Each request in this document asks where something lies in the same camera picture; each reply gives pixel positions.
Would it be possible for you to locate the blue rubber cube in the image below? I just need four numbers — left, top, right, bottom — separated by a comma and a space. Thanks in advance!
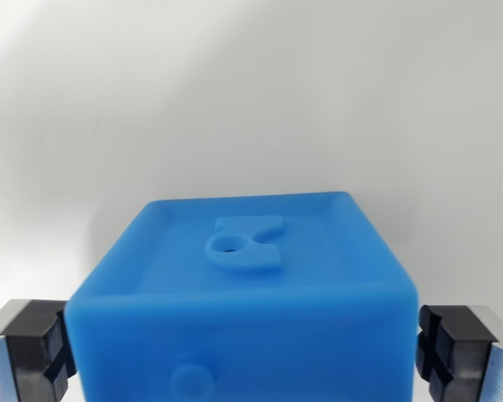
64, 190, 423, 402

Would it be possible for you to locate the black-padded silver gripper left finger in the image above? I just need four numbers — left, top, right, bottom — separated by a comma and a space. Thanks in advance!
0, 298, 79, 402

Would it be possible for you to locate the black-padded silver gripper right finger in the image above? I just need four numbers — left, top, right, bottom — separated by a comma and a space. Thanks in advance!
414, 303, 503, 402

